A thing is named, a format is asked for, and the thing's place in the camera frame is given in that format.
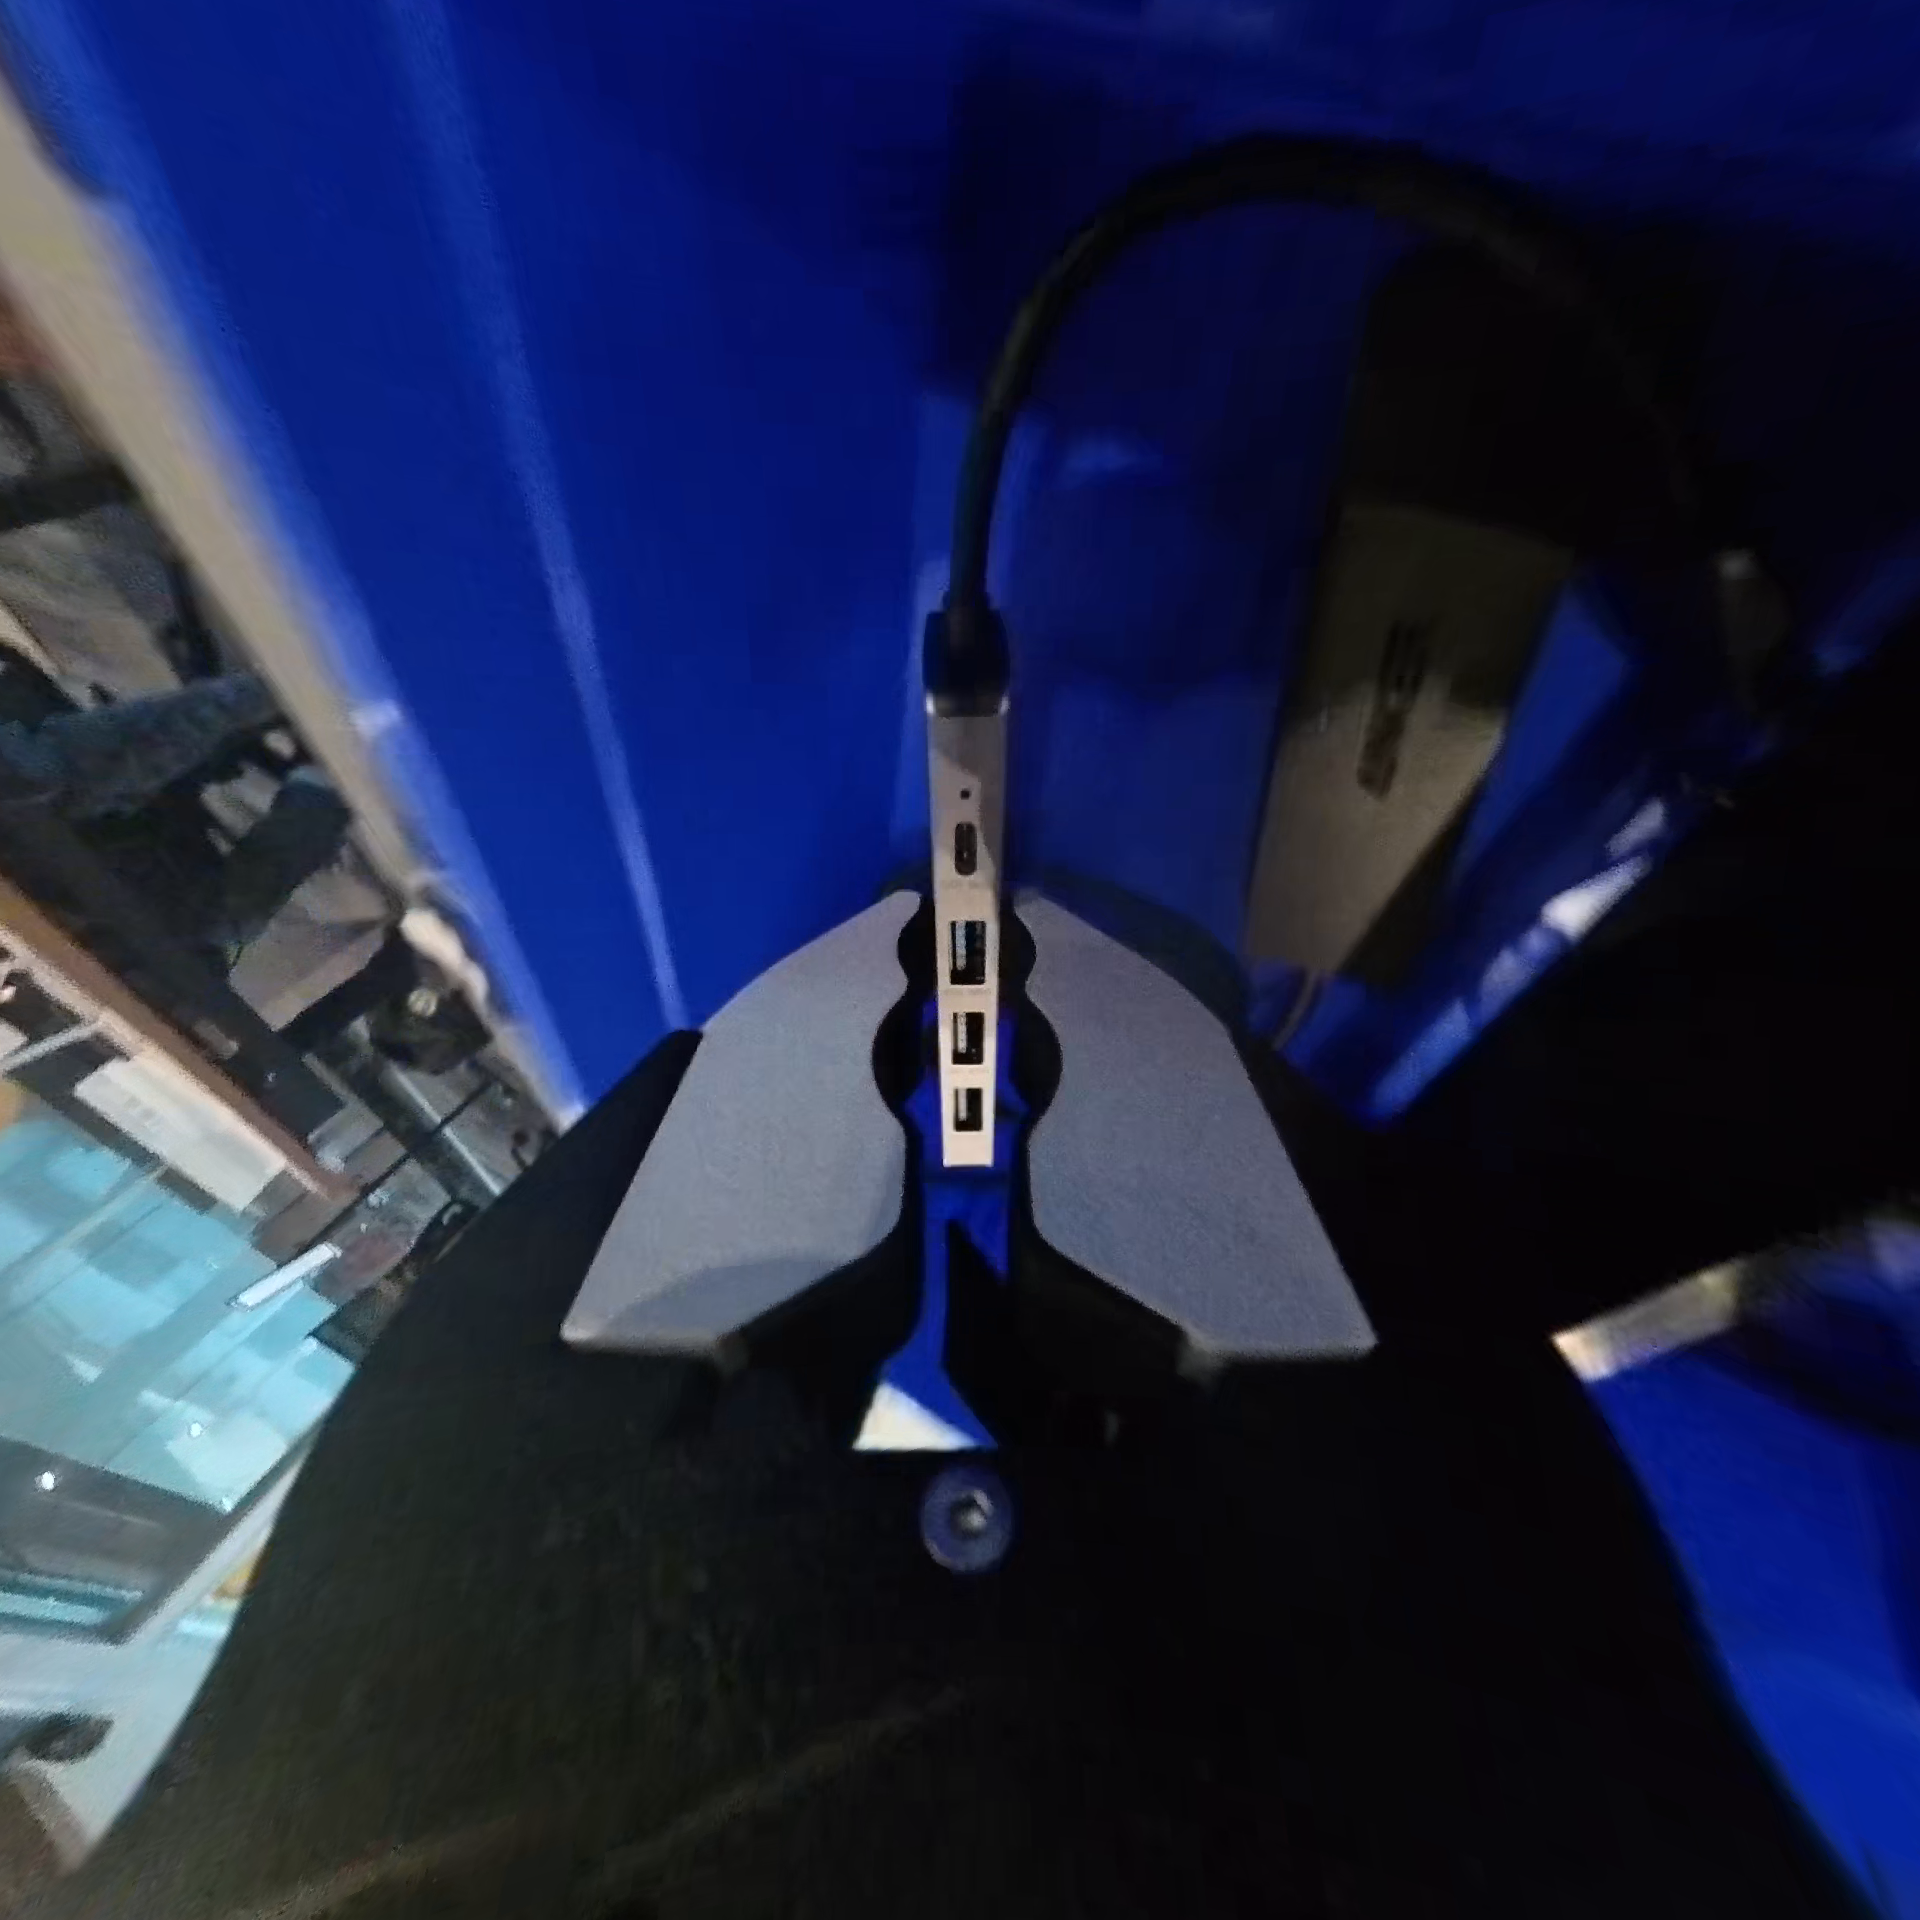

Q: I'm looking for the blue plastic bin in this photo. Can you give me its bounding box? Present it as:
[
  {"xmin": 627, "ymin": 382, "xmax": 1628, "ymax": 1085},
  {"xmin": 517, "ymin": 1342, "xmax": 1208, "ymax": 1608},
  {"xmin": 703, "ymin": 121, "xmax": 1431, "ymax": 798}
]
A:
[{"xmin": 30, "ymin": 0, "xmax": 1920, "ymax": 1920}]

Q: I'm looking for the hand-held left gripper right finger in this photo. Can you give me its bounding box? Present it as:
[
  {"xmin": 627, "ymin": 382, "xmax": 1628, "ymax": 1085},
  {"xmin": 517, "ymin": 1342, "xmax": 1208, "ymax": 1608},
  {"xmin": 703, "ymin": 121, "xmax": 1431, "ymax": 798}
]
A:
[{"xmin": 1008, "ymin": 885, "xmax": 1382, "ymax": 1378}]

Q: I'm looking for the black hub cable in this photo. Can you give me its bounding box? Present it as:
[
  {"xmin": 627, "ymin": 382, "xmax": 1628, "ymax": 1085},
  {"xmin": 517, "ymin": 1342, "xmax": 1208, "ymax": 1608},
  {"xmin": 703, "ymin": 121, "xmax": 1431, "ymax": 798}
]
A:
[{"xmin": 919, "ymin": 131, "xmax": 1801, "ymax": 706}]

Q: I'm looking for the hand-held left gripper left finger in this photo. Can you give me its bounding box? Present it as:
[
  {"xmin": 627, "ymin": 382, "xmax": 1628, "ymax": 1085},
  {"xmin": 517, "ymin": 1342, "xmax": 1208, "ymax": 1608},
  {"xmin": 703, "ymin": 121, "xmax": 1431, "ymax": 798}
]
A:
[{"xmin": 559, "ymin": 887, "xmax": 932, "ymax": 1368}]

